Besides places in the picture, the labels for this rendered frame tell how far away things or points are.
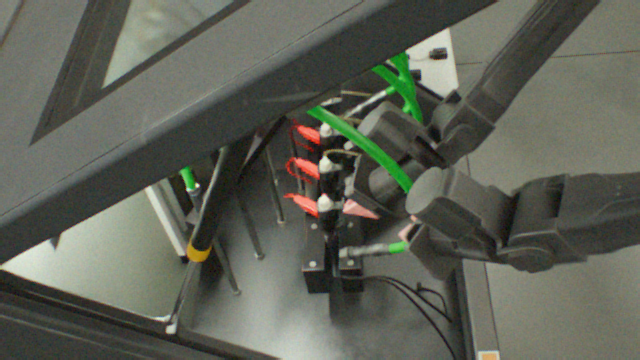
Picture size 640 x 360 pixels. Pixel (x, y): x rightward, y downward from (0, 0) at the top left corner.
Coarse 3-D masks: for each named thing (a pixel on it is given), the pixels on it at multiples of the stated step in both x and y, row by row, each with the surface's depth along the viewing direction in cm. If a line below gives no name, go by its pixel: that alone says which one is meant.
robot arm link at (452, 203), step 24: (432, 168) 69; (432, 192) 66; (456, 192) 64; (480, 192) 66; (432, 216) 66; (456, 216) 66; (480, 216) 65; (504, 216) 66; (456, 240) 68; (504, 240) 65; (528, 264) 63; (552, 264) 62
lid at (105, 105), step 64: (64, 0) 67; (128, 0) 60; (192, 0) 50; (256, 0) 39; (320, 0) 34; (384, 0) 31; (448, 0) 31; (0, 64) 69; (64, 64) 55; (128, 64) 51; (192, 64) 39; (256, 64) 34; (320, 64) 34; (0, 128) 57; (64, 128) 47; (128, 128) 40; (192, 128) 38; (256, 128) 38; (0, 192) 48; (64, 192) 43; (128, 192) 42; (0, 256) 49
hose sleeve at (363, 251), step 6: (354, 246) 96; (360, 246) 95; (366, 246) 94; (372, 246) 93; (378, 246) 92; (384, 246) 91; (348, 252) 96; (354, 252) 95; (360, 252) 94; (366, 252) 93; (372, 252) 92; (378, 252) 91; (384, 252) 91; (354, 258) 95
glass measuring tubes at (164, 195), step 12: (192, 168) 118; (168, 180) 108; (180, 180) 114; (156, 192) 105; (168, 192) 105; (180, 192) 111; (156, 204) 106; (168, 204) 108; (180, 204) 113; (192, 204) 119; (168, 216) 110; (180, 216) 111; (168, 228) 111; (180, 228) 113; (180, 240) 116; (180, 252) 117
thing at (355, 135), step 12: (324, 120) 74; (336, 120) 74; (348, 132) 75; (360, 132) 75; (360, 144) 75; (372, 144) 75; (372, 156) 76; (384, 156) 76; (384, 168) 77; (396, 168) 76; (192, 180) 100; (396, 180) 77; (408, 180) 77; (192, 192) 101; (408, 192) 78; (396, 252) 90
